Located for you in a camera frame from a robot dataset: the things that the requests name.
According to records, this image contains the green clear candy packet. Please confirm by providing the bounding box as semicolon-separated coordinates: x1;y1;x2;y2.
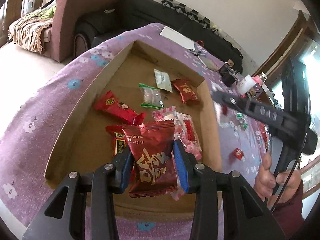
139;83;164;109

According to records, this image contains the long red snack packet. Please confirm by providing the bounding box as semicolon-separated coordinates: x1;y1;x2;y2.
94;90;146;126

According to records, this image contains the maroon armchair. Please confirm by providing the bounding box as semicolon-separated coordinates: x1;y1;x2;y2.
43;0;119;62

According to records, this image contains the pale green snack packet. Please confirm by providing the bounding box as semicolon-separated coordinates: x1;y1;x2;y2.
154;69;173;93

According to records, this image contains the patterned blanket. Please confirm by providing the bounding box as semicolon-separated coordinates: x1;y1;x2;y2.
8;5;56;54

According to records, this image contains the red bar snack packet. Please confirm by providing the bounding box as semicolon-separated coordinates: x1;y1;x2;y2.
105;125;127;156

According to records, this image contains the white paper sheet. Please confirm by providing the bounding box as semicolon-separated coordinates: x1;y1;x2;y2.
160;26;195;50

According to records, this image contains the large dark red snack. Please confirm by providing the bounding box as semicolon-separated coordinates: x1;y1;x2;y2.
122;120;177;198

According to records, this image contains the purple floral tablecloth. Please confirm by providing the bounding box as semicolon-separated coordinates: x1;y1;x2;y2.
1;23;266;239

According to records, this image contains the cardboard tray box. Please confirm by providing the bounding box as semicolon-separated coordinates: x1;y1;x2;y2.
44;39;223;214

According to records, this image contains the bare right hand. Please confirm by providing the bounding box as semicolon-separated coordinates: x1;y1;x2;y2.
253;152;302;206

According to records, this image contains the white red snack packet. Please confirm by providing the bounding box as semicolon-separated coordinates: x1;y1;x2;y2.
177;112;202;160

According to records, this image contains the black sofa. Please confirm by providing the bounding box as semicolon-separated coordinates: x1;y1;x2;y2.
73;0;243;72

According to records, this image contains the pink cartoon candy packet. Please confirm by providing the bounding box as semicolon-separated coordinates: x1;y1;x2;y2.
170;184;185;201

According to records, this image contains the dark red gold snack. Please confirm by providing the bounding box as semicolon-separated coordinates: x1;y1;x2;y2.
171;79;200;105

